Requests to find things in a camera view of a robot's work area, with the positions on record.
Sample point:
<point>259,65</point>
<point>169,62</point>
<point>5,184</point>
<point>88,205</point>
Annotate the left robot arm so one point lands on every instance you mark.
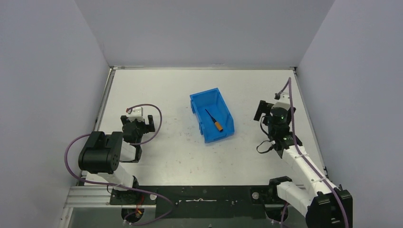
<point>103,154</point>

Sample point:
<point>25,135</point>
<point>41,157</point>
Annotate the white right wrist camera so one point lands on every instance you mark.
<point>283,101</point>

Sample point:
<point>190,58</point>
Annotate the blue plastic bin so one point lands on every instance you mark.
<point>213,101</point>

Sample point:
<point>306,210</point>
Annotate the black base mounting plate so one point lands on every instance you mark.
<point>218,210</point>

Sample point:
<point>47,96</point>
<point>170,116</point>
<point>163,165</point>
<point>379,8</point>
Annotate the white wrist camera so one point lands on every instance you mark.
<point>283,101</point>
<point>135,114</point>

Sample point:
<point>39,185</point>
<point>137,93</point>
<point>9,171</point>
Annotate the aluminium front rail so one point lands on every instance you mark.
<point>102,196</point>

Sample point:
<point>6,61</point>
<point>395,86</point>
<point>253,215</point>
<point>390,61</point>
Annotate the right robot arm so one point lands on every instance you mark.
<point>322,203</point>

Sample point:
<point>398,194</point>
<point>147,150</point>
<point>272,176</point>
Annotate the orange handled black screwdriver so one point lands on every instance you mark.
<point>216,123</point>

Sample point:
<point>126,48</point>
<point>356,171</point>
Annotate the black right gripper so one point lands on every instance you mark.
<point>264,108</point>

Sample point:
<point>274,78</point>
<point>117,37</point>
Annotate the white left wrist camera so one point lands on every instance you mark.
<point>135,114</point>

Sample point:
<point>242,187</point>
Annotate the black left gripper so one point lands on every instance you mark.
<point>138,125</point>

